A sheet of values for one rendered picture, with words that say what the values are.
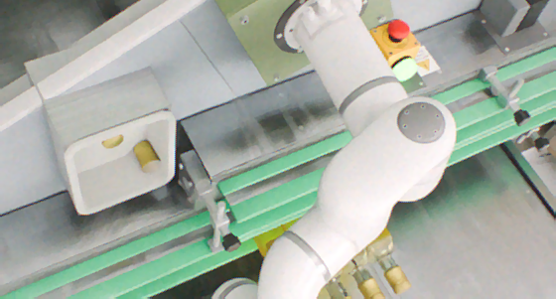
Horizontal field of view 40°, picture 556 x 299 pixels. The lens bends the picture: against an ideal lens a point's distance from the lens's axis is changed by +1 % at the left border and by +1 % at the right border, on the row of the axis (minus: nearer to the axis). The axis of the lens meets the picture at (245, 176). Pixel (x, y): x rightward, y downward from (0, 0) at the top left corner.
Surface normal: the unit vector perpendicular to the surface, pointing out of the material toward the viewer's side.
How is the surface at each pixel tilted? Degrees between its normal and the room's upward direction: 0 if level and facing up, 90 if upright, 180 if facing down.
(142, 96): 90
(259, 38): 3
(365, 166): 93
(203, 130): 90
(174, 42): 0
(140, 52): 0
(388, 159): 88
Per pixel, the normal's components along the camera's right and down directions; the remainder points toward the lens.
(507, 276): 0.08, -0.48
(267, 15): 0.40, 0.83
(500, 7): -0.89, 0.36
